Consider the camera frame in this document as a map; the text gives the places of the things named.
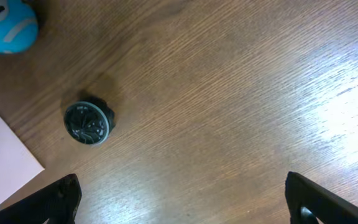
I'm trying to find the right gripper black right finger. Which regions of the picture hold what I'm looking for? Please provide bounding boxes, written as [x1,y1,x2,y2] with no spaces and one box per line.
[285,172,358,224]

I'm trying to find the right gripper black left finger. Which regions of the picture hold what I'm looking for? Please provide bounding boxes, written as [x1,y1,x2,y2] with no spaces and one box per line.
[0,174,82,224]

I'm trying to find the round black tin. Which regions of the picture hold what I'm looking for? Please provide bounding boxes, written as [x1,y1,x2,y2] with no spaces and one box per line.
[63,96,115,145]

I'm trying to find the blue toy ball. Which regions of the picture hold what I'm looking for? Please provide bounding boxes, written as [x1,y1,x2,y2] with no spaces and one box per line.
[0,0,39,54]

